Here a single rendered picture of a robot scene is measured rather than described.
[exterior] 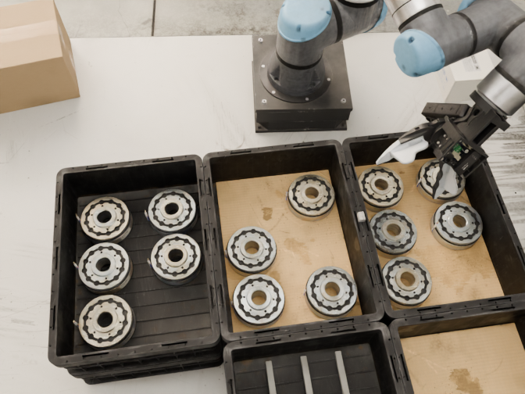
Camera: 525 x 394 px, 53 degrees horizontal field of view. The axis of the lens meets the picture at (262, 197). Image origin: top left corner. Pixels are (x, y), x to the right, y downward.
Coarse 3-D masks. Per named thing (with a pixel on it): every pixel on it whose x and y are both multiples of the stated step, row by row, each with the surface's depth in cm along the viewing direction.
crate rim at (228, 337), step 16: (288, 144) 113; (304, 144) 113; (320, 144) 113; (336, 144) 113; (208, 160) 110; (208, 176) 109; (208, 192) 107; (352, 192) 108; (208, 208) 105; (352, 208) 106; (368, 256) 101; (368, 272) 100; (224, 304) 96; (224, 320) 95; (336, 320) 95; (352, 320) 97; (368, 320) 97; (224, 336) 93; (240, 336) 93; (256, 336) 93
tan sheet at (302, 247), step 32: (224, 192) 118; (256, 192) 119; (224, 224) 115; (256, 224) 115; (288, 224) 115; (320, 224) 115; (224, 256) 111; (288, 256) 111; (320, 256) 112; (288, 288) 108; (288, 320) 105; (320, 320) 105
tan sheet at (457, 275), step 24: (360, 168) 122; (408, 168) 123; (408, 192) 119; (432, 240) 114; (480, 240) 114; (384, 264) 111; (432, 264) 111; (456, 264) 111; (480, 264) 112; (432, 288) 109; (456, 288) 109; (480, 288) 109
